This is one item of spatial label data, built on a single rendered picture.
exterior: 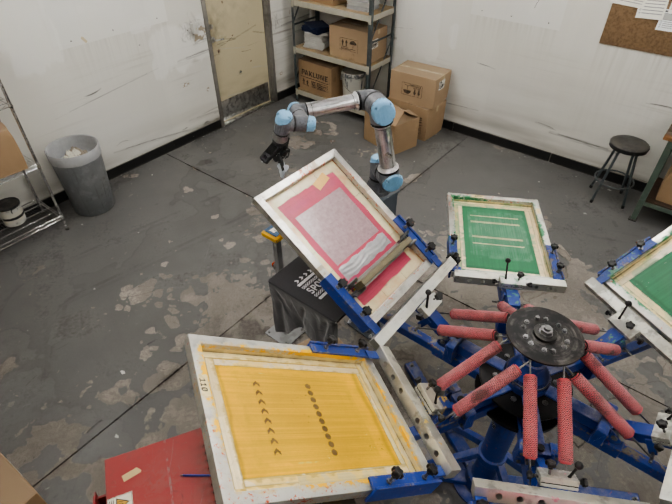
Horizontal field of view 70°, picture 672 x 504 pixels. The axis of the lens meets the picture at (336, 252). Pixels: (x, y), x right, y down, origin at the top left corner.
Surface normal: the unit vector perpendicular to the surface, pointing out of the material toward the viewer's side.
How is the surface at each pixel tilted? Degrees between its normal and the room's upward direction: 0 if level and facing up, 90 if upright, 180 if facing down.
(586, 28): 90
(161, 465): 0
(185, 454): 0
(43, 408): 0
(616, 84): 90
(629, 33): 90
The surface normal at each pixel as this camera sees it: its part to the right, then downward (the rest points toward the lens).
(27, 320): 0.00, -0.76
